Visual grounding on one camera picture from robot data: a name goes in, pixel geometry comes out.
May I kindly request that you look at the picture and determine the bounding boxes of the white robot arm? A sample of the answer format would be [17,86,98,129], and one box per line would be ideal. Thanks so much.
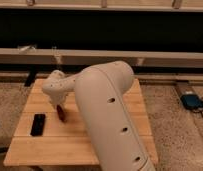
[42,61,156,171]

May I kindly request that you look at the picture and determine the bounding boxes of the black rectangular remote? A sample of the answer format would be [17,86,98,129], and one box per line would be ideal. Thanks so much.
[30,114,46,136]

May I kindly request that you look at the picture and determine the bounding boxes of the wooden table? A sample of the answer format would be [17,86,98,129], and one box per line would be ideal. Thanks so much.
[3,78,159,167]

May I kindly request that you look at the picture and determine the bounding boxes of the blue box on floor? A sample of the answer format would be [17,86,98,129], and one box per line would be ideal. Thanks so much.
[181,94,203,110]

